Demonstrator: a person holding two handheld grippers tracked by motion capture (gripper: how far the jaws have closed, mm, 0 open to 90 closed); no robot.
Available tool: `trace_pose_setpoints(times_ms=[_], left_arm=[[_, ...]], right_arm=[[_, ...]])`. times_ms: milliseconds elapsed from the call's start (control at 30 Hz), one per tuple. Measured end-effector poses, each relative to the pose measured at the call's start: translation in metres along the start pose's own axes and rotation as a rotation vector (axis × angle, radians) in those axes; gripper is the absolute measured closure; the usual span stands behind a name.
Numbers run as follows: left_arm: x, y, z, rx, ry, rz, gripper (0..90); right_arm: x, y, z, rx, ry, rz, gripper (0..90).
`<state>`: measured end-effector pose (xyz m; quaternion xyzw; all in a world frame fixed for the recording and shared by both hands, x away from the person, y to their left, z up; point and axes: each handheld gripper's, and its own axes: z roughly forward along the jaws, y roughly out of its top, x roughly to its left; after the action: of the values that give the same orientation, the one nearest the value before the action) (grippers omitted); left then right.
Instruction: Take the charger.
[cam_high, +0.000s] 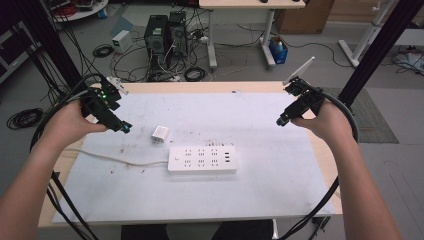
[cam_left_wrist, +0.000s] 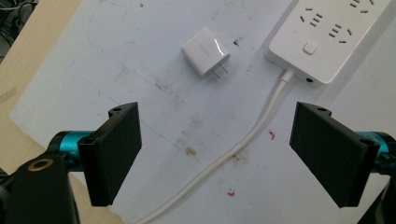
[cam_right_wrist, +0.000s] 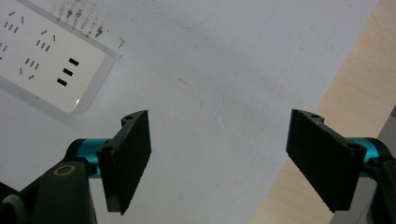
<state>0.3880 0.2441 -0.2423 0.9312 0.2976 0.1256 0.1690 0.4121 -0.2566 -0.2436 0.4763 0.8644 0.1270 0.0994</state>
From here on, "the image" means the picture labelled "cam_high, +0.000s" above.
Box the person's left hand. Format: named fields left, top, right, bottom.
left=42, top=99, right=108, bottom=149

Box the white table mat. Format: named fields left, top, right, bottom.
left=52, top=91, right=336, bottom=224

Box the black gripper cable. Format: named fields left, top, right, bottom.
left=279, top=89, right=360, bottom=240
left=29, top=72, right=105, bottom=240

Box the brown cardboard box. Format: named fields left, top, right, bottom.
left=275, top=0, right=335, bottom=35

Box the white power strip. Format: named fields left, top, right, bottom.
left=167, top=145, right=238, bottom=175

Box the white charger plug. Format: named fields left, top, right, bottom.
left=151, top=125, right=170, bottom=145

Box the white power supply box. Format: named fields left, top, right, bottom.
left=111, top=29, right=134, bottom=54

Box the black metal frame post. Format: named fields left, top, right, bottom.
left=337, top=0, right=424, bottom=108
left=13, top=0, right=84, bottom=89

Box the grey floor mat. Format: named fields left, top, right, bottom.
left=319, top=86, right=400, bottom=145

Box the white power strip cable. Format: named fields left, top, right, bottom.
left=64, top=148, right=170, bottom=167

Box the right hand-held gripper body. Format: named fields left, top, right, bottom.
left=281, top=56, right=327, bottom=118

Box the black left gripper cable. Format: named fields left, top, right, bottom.
left=29, top=72, right=105, bottom=240

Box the round white table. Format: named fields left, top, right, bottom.
left=44, top=0, right=110, bottom=23

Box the wooden desk with white legs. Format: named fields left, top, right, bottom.
left=198, top=0, right=307, bottom=70

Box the black computer tower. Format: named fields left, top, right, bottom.
left=143, top=14, right=171, bottom=81
left=167, top=10, right=189, bottom=63

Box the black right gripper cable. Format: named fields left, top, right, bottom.
left=279, top=89, right=360, bottom=240

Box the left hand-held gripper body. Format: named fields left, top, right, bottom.
left=79, top=75, right=130, bottom=132

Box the coiled black cable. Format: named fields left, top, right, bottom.
left=183, top=66, right=208, bottom=83
left=6, top=107, right=45, bottom=131
left=92, top=43, right=115, bottom=59

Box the person's right hand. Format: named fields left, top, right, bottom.
left=290, top=99, right=355, bottom=143

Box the white metal stand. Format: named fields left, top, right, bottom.
left=337, top=0, right=398, bottom=69

